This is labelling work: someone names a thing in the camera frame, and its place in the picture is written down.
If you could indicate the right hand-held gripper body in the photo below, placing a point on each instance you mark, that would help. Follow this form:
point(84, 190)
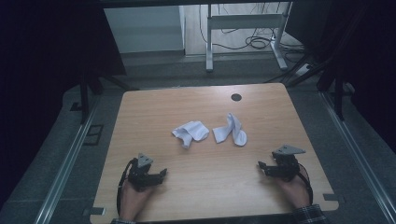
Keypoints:
point(285, 166)

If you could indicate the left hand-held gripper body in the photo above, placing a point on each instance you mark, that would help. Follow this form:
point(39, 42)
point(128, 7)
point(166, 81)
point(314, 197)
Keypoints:
point(140, 177)

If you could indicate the white sock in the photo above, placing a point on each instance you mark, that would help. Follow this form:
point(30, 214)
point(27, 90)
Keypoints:
point(232, 132)
point(191, 132)

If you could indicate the person's left hand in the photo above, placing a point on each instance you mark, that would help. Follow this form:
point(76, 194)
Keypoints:
point(134, 200)

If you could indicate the person's right hand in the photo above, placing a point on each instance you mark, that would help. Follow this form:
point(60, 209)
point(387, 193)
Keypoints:
point(294, 191)

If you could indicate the person's left plaid sleeve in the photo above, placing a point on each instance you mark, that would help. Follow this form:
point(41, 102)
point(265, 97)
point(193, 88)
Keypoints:
point(123, 221)

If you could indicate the person's plaid sleeve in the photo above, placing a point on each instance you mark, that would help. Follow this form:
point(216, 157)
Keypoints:
point(309, 215)
point(123, 221)

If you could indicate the person's right plaid sleeve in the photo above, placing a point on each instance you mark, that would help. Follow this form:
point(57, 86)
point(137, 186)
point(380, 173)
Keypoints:
point(309, 215)

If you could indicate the black table grommet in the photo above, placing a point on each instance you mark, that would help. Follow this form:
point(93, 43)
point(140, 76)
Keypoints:
point(236, 97)

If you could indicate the black metal stand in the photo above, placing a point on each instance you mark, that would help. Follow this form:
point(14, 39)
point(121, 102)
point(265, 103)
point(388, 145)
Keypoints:
point(338, 99)
point(84, 99)

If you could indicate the white power strip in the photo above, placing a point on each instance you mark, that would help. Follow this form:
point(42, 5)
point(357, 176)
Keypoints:
point(303, 69)

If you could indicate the dark curtain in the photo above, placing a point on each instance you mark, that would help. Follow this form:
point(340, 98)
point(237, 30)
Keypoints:
point(367, 62)
point(46, 62)

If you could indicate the black floor socket frame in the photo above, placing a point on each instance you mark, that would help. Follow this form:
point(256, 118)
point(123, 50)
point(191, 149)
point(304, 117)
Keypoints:
point(93, 134)

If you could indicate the aluminium floor rail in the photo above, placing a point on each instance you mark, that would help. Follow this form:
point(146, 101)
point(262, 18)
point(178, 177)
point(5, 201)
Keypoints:
point(63, 169)
point(358, 155)

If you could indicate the white metal desk frame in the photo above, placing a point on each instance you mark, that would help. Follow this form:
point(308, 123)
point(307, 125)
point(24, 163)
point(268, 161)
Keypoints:
point(246, 21)

